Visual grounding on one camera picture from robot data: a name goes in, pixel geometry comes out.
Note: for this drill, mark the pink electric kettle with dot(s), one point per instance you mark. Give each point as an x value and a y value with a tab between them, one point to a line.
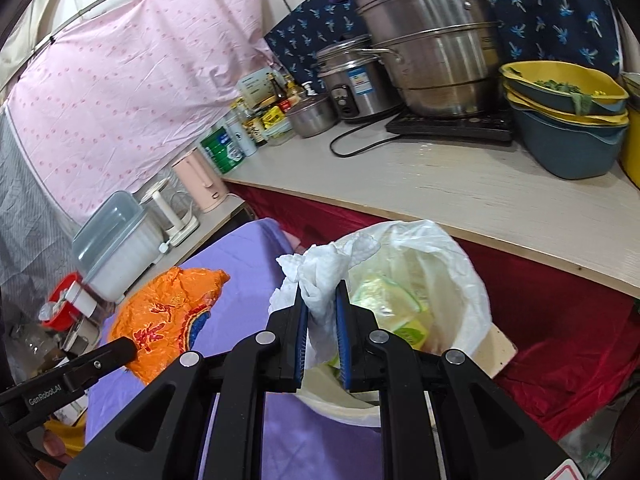
197	180

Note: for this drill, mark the sauce bottle white label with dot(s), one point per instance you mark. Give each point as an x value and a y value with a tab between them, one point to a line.
255	127

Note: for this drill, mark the orange printed plastic bag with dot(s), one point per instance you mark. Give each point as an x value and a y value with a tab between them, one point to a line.
160	320

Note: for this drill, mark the blue basin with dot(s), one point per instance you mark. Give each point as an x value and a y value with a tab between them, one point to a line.
565	150

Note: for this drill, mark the blue patterned cloth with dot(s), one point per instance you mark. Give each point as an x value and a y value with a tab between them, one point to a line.
550	15

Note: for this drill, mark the bin with white plastic liner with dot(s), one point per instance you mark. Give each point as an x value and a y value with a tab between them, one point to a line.
460	280

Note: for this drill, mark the white tissue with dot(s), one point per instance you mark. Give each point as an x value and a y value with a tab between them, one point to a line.
320	270

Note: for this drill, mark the yellow basin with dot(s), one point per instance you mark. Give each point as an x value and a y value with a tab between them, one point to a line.
530	72
550	116

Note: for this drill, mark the purple tablecloth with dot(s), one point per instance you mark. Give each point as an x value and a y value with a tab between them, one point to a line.
235	270

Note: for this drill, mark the person's left hand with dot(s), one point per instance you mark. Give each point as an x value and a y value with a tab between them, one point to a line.
57	450

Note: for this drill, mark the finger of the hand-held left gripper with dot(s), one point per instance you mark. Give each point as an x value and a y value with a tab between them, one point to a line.
105	360

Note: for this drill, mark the clear food container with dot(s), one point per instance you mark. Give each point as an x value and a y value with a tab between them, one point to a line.
280	135

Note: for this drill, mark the black induction cooker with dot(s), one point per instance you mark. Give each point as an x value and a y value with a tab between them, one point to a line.
450	127

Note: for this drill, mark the amber oil bottle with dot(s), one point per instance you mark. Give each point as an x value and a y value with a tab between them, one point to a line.
296	94

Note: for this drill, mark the wooden stool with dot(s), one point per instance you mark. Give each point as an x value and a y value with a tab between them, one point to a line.
500	350

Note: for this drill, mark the pink dotted curtain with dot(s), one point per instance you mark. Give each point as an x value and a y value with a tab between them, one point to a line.
140	95

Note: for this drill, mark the small steel pot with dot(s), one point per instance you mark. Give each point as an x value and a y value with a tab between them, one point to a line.
312	117

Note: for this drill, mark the small beige pot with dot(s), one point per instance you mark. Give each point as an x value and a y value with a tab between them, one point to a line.
80	337

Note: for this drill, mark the white cup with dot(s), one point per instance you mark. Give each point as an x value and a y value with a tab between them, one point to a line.
82	302

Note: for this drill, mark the yellow plastic stool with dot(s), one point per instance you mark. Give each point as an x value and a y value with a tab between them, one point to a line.
67	435

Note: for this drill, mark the red counter curtain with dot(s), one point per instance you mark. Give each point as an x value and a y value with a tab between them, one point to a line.
550	320

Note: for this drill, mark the red plastic basin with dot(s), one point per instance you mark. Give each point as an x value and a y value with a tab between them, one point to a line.
55	310

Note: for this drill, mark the white dish box grey lid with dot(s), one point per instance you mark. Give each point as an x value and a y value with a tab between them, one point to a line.
115	255

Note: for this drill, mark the yellow label jar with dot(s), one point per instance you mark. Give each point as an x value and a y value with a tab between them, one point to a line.
274	117

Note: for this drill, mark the large steel steamer pot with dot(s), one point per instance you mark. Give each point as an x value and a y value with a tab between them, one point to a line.
430	50

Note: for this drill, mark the grey striped cloth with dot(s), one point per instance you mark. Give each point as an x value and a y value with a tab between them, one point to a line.
30	220

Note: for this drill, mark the steel rice cooker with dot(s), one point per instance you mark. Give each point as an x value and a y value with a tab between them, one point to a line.
360	85

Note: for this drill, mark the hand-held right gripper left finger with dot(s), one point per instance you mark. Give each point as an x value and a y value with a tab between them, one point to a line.
301	330

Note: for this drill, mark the green tin can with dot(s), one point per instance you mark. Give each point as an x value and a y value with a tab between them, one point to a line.
222	152

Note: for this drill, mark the white glass electric kettle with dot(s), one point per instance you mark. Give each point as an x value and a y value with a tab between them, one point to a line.
167	215

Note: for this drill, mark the yellow electric pot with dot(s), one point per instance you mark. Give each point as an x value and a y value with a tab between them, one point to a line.
631	155

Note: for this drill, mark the dark soy sauce bottle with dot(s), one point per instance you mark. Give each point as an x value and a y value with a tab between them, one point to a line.
280	92

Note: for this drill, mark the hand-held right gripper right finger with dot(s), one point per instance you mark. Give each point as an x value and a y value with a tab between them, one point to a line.
342	330

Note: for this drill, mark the white thermos bottle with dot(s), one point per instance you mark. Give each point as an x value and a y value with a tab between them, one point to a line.
242	137

